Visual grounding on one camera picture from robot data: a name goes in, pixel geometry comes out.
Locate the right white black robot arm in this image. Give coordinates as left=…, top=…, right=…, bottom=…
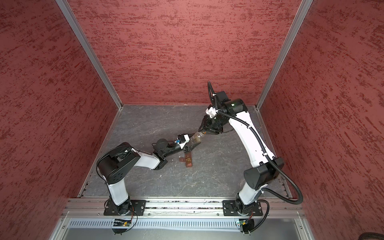
left=199, top=88, right=279, bottom=215

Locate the aluminium front rail frame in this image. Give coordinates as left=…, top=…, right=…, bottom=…
left=60, top=197, right=307, bottom=219

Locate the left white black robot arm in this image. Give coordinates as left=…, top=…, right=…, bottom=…
left=96, top=134, right=202, bottom=216

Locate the amber glass pill jar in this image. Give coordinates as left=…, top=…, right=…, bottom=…
left=191, top=132, right=206, bottom=143

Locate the left aluminium corner post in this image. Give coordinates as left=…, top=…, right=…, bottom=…
left=56, top=0, right=124, bottom=111

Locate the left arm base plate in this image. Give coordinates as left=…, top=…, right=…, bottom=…
left=104, top=199, right=147, bottom=217

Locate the white slotted cable duct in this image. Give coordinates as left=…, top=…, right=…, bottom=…
left=68, top=218, right=240, bottom=232

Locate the brown pill organizer strip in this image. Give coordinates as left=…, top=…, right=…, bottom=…
left=179, top=152, right=193, bottom=168

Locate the right aluminium corner post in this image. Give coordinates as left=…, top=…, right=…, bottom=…
left=256, top=0, right=313, bottom=112

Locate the aluminium corner post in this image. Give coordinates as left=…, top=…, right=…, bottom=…
left=256, top=0, right=313, bottom=112
left=56, top=0, right=124, bottom=111

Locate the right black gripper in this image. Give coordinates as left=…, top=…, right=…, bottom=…
left=198, top=112, right=229, bottom=135

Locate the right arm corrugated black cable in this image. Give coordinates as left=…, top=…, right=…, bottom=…
left=207, top=81, right=304, bottom=205

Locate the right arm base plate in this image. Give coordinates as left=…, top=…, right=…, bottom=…
left=222, top=200, right=263, bottom=217

